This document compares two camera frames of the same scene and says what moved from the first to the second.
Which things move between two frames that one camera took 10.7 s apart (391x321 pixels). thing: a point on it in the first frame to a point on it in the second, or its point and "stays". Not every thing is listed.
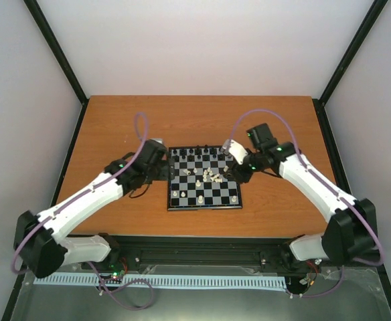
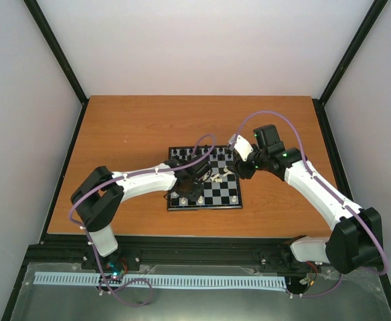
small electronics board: x=118 y=271 stays
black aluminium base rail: x=266 y=251 stays
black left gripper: x=168 y=172 to x=195 y=196
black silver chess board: x=199 y=181 stays
